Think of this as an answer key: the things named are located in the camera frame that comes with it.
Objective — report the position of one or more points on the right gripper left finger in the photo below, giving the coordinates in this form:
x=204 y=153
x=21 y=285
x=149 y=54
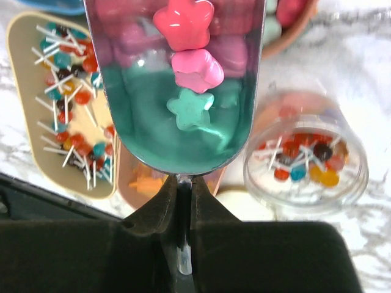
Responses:
x=136 y=254

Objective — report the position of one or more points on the beige tray round lollipops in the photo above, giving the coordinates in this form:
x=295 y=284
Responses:
x=73 y=140

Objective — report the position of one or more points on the gold jar lid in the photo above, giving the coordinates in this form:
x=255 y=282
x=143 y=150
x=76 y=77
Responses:
x=241 y=204

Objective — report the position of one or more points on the metal candy scoop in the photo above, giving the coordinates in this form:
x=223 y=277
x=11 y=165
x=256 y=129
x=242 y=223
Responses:
x=180 y=79

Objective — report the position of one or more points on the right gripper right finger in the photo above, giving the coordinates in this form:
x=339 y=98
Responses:
x=229 y=255

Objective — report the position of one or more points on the blue tray swirl lollipops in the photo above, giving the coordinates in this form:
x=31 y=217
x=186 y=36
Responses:
x=62 y=7

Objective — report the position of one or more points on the clear plastic jar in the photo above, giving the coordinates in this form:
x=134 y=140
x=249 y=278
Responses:
x=303 y=155

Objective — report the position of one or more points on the pink tray star candies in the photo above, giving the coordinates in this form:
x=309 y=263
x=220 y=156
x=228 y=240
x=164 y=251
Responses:
x=295 y=16

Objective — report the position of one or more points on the pink tray popsicle candies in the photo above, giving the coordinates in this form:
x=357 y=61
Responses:
x=136 y=182

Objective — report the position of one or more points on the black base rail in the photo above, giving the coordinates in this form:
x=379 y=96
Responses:
x=23 y=201

